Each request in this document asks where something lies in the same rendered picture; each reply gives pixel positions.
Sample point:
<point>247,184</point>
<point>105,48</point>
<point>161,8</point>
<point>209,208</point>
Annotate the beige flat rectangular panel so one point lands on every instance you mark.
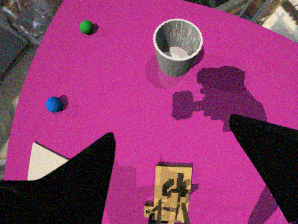
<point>43,161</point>

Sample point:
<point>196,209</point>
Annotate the green ball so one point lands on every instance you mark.
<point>86,27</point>

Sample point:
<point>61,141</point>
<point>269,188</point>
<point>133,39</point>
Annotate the blue ball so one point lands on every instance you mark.
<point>54,104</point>

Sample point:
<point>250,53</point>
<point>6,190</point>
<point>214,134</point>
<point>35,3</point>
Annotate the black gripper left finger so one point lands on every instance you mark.
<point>74,193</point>

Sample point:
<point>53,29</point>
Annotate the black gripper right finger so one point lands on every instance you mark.
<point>273,150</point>

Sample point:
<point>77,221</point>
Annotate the white cup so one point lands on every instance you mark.
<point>177,43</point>

